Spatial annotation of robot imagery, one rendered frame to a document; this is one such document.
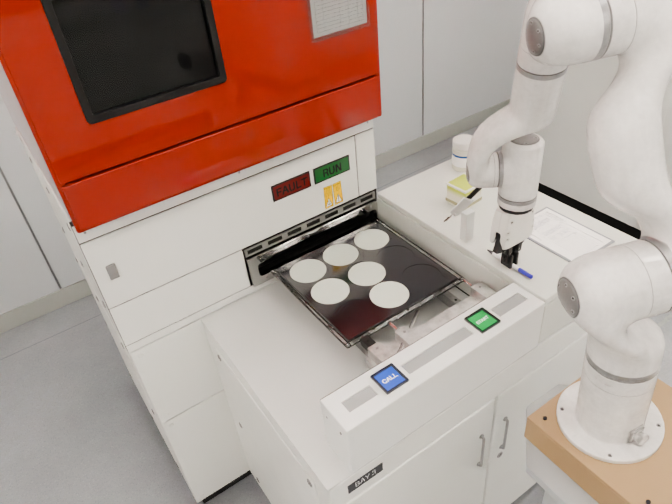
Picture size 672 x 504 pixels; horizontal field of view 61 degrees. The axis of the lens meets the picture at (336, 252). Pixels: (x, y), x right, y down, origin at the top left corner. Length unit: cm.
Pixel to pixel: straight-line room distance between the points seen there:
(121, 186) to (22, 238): 178
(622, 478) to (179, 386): 113
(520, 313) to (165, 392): 99
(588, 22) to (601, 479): 77
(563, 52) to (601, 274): 32
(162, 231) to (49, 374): 160
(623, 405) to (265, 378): 77
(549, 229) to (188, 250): 93
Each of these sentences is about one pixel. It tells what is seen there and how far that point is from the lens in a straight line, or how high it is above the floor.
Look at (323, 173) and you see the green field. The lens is 158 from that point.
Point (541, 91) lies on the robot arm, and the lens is 113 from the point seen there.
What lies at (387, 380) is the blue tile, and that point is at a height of 96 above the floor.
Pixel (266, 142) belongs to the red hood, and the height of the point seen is 127.
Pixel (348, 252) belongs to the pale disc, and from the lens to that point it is 160.
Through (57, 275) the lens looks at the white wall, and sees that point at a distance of 317.
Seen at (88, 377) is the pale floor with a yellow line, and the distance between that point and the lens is 281.
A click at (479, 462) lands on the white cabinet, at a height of 50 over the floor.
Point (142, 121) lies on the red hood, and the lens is 126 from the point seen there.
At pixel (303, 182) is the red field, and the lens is 155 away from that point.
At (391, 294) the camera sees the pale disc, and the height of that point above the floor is 90.
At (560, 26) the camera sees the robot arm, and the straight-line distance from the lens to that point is 87.
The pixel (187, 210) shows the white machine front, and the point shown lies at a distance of 143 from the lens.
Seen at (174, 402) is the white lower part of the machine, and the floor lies 57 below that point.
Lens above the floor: 188
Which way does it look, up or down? 37 degrees down
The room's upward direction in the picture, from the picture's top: 7 degrees counter-clockwise
